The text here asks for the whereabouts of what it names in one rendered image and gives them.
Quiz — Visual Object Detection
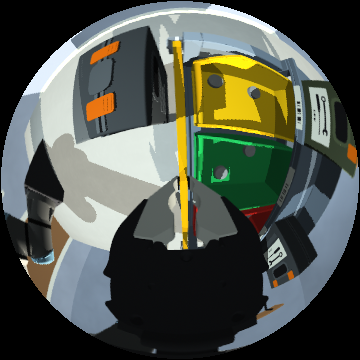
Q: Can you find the yellow open bin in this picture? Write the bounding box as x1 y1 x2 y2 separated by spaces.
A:
191 55 295 142

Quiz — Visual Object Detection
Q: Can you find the red bin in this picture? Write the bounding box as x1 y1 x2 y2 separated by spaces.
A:
193 204 275 236

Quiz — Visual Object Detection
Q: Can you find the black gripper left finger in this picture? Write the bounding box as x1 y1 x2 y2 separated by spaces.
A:
103 176 180 279

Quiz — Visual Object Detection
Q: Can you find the dark grey metal shelf rack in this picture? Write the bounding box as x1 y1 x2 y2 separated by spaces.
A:
166 32 342 241

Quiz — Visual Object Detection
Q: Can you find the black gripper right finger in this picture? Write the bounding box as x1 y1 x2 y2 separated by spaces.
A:
187 175 269 273

